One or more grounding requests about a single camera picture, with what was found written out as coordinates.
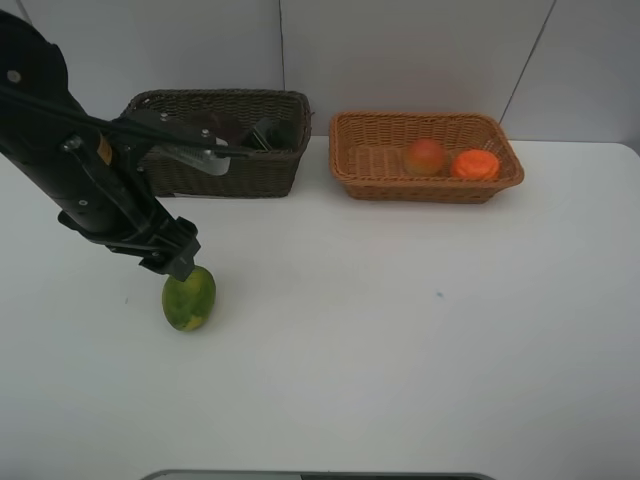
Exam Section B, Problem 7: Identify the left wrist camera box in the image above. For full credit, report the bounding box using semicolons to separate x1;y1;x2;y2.
112;110;248;176

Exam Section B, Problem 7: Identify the translucent purple plastic cup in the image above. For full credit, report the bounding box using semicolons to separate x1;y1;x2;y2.
194;111;245;146

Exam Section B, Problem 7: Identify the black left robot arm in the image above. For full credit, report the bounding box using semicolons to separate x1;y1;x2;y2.
1;12;200;281

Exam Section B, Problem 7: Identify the black pump bottle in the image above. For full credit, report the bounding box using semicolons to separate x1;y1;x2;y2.
241;117;297;151

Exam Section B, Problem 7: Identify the dark brown wicker basket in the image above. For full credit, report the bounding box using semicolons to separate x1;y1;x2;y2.
122;89;311;198

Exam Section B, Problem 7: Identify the red orange peach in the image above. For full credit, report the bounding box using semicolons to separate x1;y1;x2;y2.
404;139;447;176

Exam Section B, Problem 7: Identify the orange wicker basket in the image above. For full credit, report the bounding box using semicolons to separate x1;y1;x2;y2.
329;111;524;204

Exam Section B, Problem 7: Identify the green mango fruit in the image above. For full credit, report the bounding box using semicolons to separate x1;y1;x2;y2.
162;266;217;332

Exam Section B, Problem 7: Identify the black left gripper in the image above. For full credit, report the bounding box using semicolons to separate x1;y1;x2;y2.
56;144;200;281

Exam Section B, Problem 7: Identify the orange tangerine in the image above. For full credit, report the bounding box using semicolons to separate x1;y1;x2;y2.
450;149;500;180

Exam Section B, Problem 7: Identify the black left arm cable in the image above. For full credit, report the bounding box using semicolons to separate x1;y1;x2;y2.
0;82;251;159

